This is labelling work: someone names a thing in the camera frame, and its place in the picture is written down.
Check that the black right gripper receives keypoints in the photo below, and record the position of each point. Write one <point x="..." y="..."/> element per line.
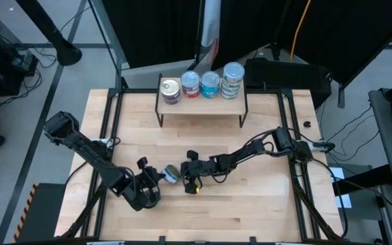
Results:
<point x="209" y="168"/>

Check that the black bar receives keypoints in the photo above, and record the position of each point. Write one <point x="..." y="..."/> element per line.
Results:
<point x="362" y="178"/>

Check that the white curtain strip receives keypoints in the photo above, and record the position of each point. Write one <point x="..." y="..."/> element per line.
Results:
<point x="210" y="20"/>

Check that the wooden shelf black metal legs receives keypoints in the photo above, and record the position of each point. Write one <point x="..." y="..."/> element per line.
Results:
<point x="203" y="107"/>

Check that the black pole round base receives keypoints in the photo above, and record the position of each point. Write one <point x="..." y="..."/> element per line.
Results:
<point x="63" y="51"/>

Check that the black case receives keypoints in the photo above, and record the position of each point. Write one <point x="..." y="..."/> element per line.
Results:
<point x="284" y="78"/>

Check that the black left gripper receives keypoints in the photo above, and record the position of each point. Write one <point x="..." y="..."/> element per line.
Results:
<point x="134" y="190"/>

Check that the black curtain stand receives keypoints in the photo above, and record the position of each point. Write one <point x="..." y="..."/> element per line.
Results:
<point x="193" y="68"/>
<point x="341" y="97"/>

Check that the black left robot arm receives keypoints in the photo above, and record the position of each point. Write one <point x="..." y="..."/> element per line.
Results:
<point x="90" y="149"/>

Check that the black curtain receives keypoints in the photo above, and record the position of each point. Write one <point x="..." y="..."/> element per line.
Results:
<point x="345" y="34"/>
<point x="151" y="30"/>

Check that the red solid white tuna can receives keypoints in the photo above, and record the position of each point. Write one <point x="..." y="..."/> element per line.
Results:
<point x="191" y="96"/>
<point x="190" y="91"/>
<point x="190" y="80"/>

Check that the black mat hazard stripe edge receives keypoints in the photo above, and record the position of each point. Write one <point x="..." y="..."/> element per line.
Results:
<point x="44" y="211"/>

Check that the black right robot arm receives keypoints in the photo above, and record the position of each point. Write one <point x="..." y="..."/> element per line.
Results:
<point x="250" y="151"/>

